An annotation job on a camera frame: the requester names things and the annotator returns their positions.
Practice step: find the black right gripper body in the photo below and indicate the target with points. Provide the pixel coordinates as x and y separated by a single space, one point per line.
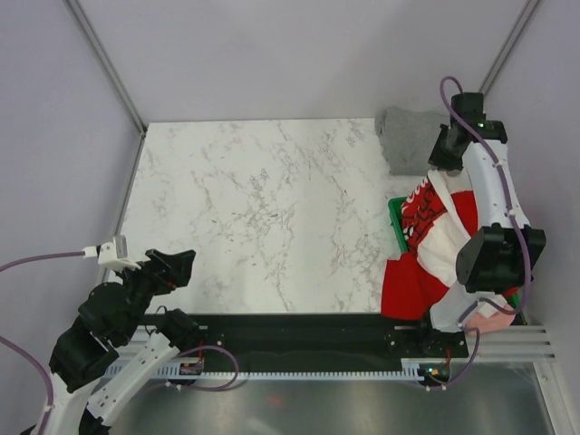
443 156

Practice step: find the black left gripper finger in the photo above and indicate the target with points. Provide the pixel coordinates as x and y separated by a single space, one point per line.
180 259
171 277

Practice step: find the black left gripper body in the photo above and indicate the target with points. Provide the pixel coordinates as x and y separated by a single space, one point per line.
142 286

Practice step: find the white red printed t shirt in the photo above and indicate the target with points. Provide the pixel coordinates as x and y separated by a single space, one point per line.
438 219

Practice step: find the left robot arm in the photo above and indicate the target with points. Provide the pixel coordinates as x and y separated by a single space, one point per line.
106 322

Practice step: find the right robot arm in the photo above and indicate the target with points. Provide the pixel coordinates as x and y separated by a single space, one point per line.
501 255

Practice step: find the folded grey t shirt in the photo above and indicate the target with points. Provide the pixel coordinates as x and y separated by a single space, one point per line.
407 138

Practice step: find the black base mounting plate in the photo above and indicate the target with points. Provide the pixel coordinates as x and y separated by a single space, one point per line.
314 342

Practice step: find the green plastic bin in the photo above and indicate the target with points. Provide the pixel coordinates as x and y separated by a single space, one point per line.
394 206

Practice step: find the pink t shirt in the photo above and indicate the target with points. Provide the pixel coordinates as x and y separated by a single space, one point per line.
488 320

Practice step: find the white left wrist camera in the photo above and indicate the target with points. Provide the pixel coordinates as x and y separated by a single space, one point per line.
112 255

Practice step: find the aluminium frame post right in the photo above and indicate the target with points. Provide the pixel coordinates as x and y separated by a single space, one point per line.
515 34

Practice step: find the aluminium frame post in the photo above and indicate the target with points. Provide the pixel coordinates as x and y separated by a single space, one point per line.
515 34
99 51

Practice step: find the aluminium front rail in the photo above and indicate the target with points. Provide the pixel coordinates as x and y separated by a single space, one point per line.
517 344

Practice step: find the white slotted cable duct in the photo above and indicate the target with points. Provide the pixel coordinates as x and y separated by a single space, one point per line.
191 369

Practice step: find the aluminium frame post left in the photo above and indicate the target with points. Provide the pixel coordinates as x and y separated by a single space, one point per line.
99 51

